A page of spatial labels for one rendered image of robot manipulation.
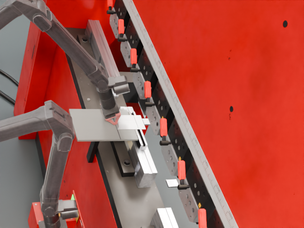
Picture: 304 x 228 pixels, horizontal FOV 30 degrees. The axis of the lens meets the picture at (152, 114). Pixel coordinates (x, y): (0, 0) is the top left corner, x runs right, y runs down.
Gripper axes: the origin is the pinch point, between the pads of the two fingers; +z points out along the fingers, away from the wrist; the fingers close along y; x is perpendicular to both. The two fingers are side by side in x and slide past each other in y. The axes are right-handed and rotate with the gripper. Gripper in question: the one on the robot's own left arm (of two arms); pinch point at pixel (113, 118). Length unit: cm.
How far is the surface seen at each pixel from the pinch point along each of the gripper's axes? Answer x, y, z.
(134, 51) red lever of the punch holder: -16.2, 8.7, -24.6
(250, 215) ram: -27, -85, -37
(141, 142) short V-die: -8.1, -12.0, 6.2
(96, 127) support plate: 7.9, -3.7, -2.0
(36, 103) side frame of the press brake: 40, 84, 58
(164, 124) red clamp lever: -16.3, -31.9, -23.7
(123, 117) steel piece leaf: -4.2, 2.4, 3.9
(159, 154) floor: -22, 69, 125
